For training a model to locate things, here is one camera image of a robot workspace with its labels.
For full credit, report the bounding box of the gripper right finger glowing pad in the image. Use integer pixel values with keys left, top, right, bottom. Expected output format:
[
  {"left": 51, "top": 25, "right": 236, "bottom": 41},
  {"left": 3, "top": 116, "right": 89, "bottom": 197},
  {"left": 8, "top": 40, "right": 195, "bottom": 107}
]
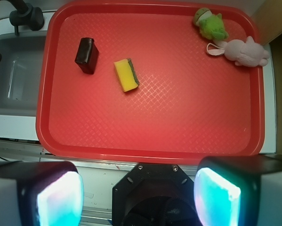
[{"left": 193, "top": 155, "right": 282, "bottom": 226}]

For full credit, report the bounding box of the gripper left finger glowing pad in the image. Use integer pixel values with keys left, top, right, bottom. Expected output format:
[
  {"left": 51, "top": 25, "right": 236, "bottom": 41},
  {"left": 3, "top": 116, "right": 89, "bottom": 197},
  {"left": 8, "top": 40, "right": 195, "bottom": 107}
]
[{"left": 0, "top": 161, "right": 84, "bottom": 226}]

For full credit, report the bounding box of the black box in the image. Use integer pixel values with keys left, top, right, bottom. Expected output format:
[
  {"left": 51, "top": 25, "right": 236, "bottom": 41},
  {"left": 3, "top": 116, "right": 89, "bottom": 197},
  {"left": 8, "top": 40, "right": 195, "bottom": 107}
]
[{"left": 75, "top": 37, "right": 99, "bottom": 74}]

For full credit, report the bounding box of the cardboard box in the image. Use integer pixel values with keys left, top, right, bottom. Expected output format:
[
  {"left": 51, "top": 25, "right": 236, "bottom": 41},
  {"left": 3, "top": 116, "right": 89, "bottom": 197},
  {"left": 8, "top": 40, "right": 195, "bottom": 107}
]
[{"left": 251, "top": 0, "right": 282, "bottom": 45}]

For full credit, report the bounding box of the red plastic tray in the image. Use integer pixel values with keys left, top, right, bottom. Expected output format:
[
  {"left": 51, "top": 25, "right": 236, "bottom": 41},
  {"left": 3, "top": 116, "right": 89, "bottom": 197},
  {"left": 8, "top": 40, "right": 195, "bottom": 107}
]
[{"left": 36, "top": 0, "right": 265, "bottom": 165}]

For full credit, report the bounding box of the grey plastic sink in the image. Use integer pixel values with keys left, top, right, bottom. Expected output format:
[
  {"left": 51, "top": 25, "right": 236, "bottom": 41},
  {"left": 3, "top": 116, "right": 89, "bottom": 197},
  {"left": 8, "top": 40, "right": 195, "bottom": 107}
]
[{"left": 0, "top": 12, "right": 53, "bottom": 141}]

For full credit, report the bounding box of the pink plush bunny toy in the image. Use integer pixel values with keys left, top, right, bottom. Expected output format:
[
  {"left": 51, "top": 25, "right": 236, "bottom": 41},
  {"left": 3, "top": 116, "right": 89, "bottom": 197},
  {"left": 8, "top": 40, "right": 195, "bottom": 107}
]
[{"left": 206, "top": 36, "right": 270, "bottom": 67}]

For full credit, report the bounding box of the yellow green sponge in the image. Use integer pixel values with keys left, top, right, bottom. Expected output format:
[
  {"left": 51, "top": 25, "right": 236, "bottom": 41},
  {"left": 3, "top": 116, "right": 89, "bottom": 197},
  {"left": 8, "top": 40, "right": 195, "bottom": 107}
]
[{"left": 113, "top": 58, "right": 139, "bottom": 92}]

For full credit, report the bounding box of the green plush frog toy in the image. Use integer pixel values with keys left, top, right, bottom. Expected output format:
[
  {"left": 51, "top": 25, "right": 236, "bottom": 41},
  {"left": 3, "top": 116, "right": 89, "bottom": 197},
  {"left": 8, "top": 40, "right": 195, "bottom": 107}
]
[{"left": 193, "top": 8, "right": 229, "bottom": 40}]

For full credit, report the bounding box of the grey sink faucet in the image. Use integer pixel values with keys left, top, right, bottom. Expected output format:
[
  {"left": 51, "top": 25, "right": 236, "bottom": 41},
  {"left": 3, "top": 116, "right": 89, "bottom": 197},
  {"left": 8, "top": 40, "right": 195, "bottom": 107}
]
[{"left": 0, "top": 0, "right": 45, "bottom": 65}]

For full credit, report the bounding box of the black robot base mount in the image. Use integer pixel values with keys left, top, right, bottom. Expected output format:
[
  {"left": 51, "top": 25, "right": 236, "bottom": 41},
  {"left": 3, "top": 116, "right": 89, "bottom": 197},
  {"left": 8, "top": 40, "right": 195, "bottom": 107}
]
[{"left": 112, "top": 163, "right": 201, "bottom": 226}]

